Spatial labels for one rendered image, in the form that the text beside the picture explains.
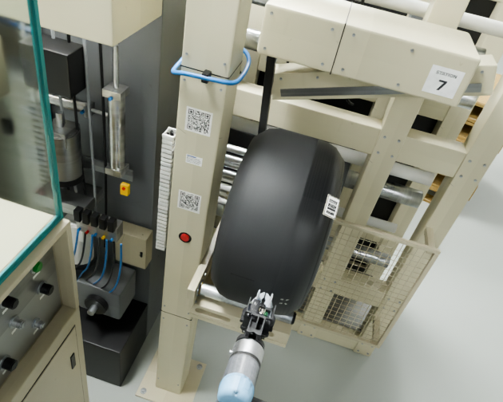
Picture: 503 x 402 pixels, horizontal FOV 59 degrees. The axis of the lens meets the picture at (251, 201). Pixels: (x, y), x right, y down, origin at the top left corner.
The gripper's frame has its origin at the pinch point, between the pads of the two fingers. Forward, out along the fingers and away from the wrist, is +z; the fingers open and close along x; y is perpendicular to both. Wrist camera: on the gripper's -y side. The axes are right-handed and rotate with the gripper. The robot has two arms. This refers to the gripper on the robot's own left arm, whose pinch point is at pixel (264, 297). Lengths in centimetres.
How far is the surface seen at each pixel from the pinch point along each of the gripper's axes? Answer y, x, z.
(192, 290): -18.8, 23.5, 12.3
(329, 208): 27.4, -9.7, 11.6
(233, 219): 19.5, 14.0, 4.6
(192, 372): -109, 23, 47
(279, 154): 34.1, 7.5, 21.0
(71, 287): -15, 56, -6
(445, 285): -98, -116, 166
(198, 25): 64, 34, 15
